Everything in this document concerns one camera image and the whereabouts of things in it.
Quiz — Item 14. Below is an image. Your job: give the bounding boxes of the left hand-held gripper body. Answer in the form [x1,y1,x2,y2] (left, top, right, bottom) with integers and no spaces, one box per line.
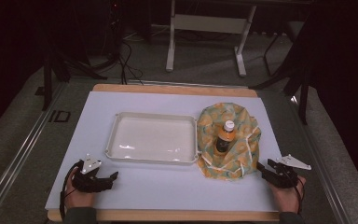
[71,153,106,193]

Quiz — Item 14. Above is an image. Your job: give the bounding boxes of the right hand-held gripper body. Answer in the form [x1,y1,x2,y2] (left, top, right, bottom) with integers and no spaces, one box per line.
[265,154,312,189]

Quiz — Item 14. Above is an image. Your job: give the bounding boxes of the orange green patterned cloth bag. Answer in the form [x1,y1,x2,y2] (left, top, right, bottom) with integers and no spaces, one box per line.
[196,102,263,181]

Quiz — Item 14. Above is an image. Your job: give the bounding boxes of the orange drink bottle white cap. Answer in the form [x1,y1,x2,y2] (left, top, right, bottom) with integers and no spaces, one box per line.
[214,119,236,154]

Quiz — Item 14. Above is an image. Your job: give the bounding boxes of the white plastic tray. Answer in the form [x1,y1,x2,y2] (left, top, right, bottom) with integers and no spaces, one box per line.
[103,111,200,166]

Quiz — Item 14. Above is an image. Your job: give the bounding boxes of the person's left hand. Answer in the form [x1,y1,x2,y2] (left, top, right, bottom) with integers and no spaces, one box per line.
[63,169,96,210]

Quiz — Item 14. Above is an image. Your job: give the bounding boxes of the person's right hand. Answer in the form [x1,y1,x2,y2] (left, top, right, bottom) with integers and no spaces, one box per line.
[268,176,308,215]

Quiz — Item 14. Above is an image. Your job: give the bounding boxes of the white table mat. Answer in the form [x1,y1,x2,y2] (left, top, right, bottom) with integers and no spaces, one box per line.
[45,90,283,214]

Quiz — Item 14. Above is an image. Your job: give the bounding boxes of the black metal stand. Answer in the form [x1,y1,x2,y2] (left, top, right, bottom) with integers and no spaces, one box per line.
[34,36,108,112]

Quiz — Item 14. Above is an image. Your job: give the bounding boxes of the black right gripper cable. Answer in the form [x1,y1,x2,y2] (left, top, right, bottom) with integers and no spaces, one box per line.
[287,169,306,216]

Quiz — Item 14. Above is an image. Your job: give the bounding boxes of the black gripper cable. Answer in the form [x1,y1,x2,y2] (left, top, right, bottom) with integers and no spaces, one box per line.
[59,160,85,222]
[287,169,306,216]

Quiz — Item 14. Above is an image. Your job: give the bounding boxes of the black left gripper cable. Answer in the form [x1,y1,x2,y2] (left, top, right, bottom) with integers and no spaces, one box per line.
[59,160,85,222]

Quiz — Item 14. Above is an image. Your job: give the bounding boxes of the metal floor rail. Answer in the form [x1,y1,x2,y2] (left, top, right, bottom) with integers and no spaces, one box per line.
[0,81,68,224]
[288,94,352,224]

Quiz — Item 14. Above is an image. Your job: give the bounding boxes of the black floor cables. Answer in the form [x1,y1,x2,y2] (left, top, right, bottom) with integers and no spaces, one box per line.
[87,27,145,86]

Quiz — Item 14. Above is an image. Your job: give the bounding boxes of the white desk frame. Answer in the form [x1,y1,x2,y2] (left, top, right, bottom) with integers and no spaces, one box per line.
[165,0,311,77]

